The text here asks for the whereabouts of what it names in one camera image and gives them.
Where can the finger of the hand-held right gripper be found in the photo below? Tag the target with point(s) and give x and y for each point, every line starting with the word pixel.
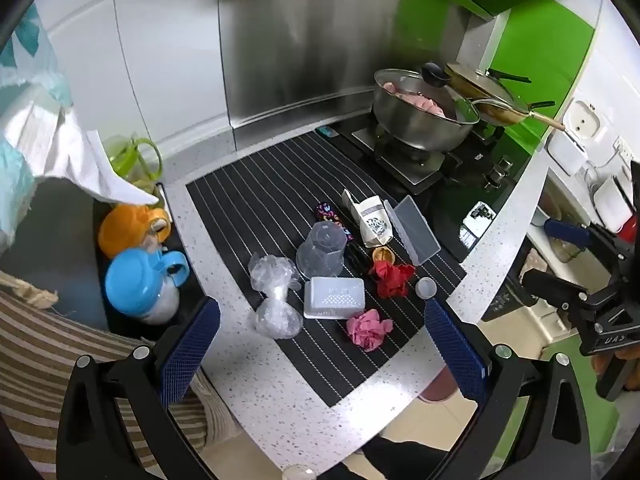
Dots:
pixel 552 287
pixel 565 230

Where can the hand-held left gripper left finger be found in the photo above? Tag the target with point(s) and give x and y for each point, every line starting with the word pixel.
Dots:
pixel 192 345

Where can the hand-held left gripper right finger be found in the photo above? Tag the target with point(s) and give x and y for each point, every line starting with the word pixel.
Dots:
pixel 457 350

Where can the pink round bin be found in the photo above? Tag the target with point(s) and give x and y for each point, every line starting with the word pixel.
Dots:
pixel 436 386

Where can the pink paper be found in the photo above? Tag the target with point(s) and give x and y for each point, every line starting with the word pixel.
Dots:
pixel 367 330

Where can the clear plastic bag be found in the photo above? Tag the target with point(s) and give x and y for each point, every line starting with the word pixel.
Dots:
pixel 275 300

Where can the white plastic tray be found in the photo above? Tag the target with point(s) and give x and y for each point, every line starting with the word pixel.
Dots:
pixel 334 297

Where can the person's right hand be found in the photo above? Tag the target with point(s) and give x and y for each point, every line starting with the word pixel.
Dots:
pixel 598 364

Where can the red pot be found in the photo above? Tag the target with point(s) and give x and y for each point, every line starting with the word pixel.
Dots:
pixel 629 232

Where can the small translucent cap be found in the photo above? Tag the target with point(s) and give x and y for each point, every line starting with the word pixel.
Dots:
pixel 426 288

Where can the white plastic box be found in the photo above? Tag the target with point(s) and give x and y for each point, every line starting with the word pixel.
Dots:
pixel 565 155

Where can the jar with blue lid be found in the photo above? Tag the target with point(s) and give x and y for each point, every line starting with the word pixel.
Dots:
pixel 135 280

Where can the red crumpled paper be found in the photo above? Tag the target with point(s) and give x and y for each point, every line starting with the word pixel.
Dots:
pixel 392 280

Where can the person's right leg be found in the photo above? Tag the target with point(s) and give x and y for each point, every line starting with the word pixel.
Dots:
pixel 400 460

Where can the black gas stove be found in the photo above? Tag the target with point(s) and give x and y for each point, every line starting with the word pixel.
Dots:
pixel 450 180

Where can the clear plastic box lid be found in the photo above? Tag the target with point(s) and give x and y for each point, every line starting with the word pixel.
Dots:
pixel 412 230

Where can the jar with orange lid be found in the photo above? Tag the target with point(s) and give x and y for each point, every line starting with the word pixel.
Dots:
pixel 122 230

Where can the beige striped cloth bag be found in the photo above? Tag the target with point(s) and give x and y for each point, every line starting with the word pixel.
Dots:
pixel 45 360

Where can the beige paper package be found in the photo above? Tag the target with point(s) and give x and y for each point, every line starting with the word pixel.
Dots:
pixel 372 220

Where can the clear plastic cup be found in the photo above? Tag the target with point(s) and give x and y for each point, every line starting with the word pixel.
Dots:
pixel 322 250

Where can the golden frying pan with lid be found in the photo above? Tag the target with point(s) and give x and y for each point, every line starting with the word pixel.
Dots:
pixel 480 87

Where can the black striped mat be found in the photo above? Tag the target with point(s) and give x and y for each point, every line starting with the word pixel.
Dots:
pixel 280 190

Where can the steel cooking pot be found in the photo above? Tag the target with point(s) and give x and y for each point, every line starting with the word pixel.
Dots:
pixel 420 122

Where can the colourful candy wrapper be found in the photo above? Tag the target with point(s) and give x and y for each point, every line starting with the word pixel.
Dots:
pixel 327 211

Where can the green plastic pitcher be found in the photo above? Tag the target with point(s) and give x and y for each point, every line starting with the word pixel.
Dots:
pixel 130 160

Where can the black ladle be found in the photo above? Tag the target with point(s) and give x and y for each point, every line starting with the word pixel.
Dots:
pixel 436 76

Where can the small teal sponge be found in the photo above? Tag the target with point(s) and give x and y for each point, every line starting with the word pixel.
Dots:
pixel 326 132

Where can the white towel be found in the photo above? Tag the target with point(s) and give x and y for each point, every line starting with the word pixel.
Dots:
pixel 45 125

